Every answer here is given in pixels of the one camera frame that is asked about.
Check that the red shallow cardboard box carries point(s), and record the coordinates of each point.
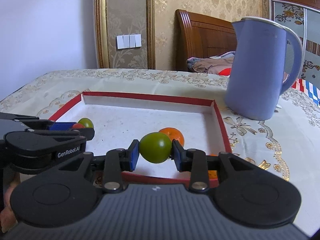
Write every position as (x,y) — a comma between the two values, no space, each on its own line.
(119,118)

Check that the white wall switch panel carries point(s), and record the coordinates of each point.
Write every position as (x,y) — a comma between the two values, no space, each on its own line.
(128,41)

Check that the person left hand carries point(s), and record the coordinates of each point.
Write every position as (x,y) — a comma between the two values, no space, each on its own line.
(8,219)

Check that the wooden bed headboard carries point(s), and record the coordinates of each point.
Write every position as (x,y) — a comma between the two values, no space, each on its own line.
(201,36)

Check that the sliding door wardrobe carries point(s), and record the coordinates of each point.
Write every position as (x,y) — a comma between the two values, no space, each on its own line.
(302,16)

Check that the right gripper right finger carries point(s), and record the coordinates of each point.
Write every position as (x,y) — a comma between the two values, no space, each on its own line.
(243,192)

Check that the gold wall frame moulding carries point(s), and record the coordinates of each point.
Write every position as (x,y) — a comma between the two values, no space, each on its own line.
(124,17)

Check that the orange mandarin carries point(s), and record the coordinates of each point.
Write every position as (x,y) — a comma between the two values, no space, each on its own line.
(173,134)
(212,174)

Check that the cream embroidered tablecloth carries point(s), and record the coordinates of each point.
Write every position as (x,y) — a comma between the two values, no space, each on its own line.
(286,145)

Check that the blue electric kettle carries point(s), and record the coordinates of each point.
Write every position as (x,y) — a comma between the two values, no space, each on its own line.
(267,62)

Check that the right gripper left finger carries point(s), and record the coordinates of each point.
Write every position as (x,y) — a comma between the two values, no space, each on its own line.
(70,191)

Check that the green tomato with stem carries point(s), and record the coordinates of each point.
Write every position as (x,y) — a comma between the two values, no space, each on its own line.
(155,147)

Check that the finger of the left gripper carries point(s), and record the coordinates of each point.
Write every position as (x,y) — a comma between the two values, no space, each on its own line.
(61,126)
(88,133)

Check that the red cherry tomato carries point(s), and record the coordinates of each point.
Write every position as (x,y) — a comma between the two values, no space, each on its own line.
(78,126)

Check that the small green tomato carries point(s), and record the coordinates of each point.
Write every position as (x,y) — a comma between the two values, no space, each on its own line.
(86,122)

